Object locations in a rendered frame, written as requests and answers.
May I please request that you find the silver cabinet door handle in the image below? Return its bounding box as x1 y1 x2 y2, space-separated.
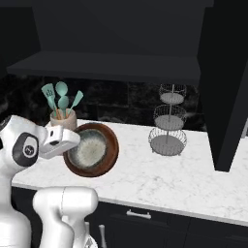
98 224 108 248

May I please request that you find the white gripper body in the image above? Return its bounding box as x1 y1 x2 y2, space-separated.
39 127 81 160

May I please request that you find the dark drawer front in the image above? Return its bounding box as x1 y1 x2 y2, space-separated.
185 216 248 248
108 201 192 248

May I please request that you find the brown bowl with grey inside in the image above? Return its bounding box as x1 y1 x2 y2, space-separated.
62 122 120 178

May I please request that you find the teal flat spatula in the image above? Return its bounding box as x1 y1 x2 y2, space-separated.
67 89 84 117

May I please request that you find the teal spoon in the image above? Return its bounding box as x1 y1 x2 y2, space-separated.
56 95 70 118
54 80 69 98

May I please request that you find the dark open wall cabinet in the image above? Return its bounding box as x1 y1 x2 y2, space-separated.
5 0 215 85

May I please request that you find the beige utensil pot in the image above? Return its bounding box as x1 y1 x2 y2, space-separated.
49 108 78 131

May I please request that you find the silver drawer handle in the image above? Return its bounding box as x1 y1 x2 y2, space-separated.
126 208 152 221

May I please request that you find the three-tier wire stand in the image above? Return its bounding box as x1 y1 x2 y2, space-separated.
147 82 189 158

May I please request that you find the teal slotted spatula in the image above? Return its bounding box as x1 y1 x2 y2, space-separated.
41 82 60 119

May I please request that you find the dark base cabinet door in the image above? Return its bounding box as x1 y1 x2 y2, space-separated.
84 201 112 248

